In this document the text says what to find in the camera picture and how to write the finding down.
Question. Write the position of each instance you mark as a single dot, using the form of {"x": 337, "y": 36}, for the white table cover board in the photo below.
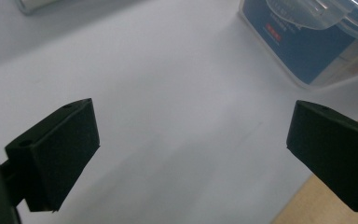
{"x": 167, "y": 124}

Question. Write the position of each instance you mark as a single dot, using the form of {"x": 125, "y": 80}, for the clear container with blue-rimmed lid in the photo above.
{"x": 307, "y": 53}

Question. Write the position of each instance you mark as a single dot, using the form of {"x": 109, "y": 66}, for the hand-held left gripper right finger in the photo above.
{"x": 338, "y": 155}

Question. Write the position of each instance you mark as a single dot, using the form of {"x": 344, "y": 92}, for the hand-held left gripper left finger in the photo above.
{"x": 59, "y": 155}

